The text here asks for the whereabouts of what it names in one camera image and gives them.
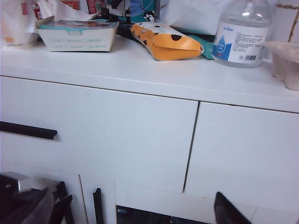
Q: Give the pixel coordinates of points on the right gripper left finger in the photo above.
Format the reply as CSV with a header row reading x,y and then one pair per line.
x,y
23,210

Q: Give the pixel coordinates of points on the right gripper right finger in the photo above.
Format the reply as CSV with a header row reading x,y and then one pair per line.
x,y
225,212

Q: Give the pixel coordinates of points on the white glass-panel cabinet door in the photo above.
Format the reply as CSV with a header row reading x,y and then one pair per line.
x,y
163,198
44,180

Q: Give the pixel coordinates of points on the beige pulp cup carrier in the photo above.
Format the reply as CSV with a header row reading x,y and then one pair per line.
x,y
287,67

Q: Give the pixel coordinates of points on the teal packet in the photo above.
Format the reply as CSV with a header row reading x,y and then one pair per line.
x,y
208,52

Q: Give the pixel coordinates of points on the white teal paper food box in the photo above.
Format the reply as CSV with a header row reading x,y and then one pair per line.
x,y
79,42

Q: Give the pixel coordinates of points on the white plastic bag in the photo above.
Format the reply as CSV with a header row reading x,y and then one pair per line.
x,y
191,16
16,21

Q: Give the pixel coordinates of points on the crumpled white paper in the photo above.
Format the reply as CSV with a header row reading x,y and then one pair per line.
x,y
67,11

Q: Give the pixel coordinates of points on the black tool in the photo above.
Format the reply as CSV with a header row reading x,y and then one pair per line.
x,y
123,31

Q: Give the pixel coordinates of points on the red printed carton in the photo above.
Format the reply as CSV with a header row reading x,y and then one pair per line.
x,y
93,5
70,4

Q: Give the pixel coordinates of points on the teal printed carton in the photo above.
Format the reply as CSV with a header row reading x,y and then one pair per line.
x,y
144,9

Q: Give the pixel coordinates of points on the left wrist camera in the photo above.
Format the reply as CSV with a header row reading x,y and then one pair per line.
x,y
16,183

